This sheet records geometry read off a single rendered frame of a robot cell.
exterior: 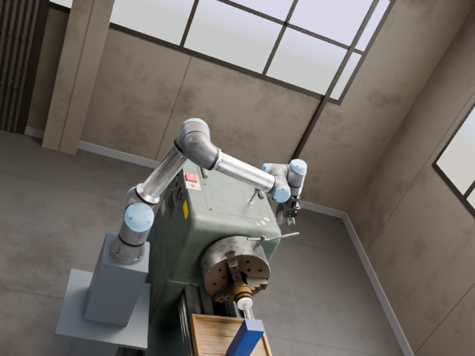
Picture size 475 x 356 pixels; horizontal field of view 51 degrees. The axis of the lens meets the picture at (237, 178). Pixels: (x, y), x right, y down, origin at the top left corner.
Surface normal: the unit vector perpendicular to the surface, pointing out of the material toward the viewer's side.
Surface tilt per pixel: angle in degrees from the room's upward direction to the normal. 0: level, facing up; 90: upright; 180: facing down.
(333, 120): 90
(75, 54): 90
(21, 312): 0
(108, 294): 90
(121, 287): 90
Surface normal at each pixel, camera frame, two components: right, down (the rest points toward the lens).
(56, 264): 0.36, -0.80
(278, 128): 0.11, 0.55
